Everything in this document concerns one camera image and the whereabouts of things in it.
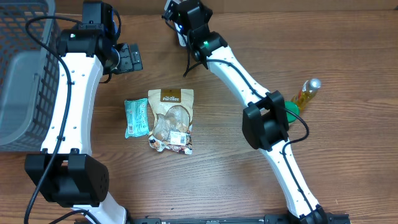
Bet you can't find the green wet wipes pack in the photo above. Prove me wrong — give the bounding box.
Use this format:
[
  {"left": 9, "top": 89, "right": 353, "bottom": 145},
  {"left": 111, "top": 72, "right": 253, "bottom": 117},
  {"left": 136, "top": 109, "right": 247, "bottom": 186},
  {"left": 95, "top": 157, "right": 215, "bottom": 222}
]
[{"left": 124, "top": 98, "right": 149, "bottom": 139}]

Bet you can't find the white barcode scanner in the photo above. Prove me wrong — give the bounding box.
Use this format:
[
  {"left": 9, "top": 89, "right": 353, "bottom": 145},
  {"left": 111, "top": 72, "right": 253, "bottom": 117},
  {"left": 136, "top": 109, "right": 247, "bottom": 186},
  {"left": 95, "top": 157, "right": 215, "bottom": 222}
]
[{"left": 177, "top": 30, "right": 187, "bottom": 47}]

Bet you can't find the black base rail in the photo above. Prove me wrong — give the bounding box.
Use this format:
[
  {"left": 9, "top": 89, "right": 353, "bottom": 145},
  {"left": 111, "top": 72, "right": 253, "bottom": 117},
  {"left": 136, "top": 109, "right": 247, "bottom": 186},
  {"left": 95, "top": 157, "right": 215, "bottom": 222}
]
[{"left": 128, "top": 213, "right": 351, "bottom": 224}]

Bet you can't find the green lid round jar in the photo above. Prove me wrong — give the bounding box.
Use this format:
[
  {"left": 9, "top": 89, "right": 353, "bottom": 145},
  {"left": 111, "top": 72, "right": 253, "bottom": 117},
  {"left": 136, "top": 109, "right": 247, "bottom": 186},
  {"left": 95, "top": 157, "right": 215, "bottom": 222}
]
[{"left": 285, "top": 101, "right": 300, "bottom": 124}]

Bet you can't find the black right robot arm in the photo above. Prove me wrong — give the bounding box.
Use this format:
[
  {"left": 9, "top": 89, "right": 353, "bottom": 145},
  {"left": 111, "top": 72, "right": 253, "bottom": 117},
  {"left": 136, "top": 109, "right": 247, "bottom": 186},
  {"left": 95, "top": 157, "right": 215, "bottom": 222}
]
[{"left": 162, "top": 0, "right": 329, "bottom": 223}]

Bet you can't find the grey plastic basket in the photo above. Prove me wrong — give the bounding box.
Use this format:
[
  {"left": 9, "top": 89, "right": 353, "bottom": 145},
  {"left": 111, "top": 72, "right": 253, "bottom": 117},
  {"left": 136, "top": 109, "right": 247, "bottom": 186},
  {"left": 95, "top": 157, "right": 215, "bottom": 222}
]
[{"left": 1, "top": 0, "right": 60, "bottom": 152}]

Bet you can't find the yellow oil glass bottle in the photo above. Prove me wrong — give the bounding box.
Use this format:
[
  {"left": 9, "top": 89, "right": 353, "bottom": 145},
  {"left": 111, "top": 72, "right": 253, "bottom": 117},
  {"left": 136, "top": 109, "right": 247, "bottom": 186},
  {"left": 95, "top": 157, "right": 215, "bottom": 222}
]
[{"left": 291, "top": 78, "right": 322, "bottom": 112}]

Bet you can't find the brown Pantree snack pouch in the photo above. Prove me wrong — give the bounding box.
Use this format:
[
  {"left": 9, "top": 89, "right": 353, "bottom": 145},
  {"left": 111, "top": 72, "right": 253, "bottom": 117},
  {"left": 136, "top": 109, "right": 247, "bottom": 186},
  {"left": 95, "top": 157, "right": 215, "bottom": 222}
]
[{"left": 148, "top": 89, "right": 194, "bottom": 155}]

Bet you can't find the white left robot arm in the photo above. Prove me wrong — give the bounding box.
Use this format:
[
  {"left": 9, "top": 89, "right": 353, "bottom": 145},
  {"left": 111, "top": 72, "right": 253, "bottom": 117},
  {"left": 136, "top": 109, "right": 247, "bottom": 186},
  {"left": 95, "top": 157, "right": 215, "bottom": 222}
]
[{"left": 25, "top": 29, "right": 142, "bottom": 223}]

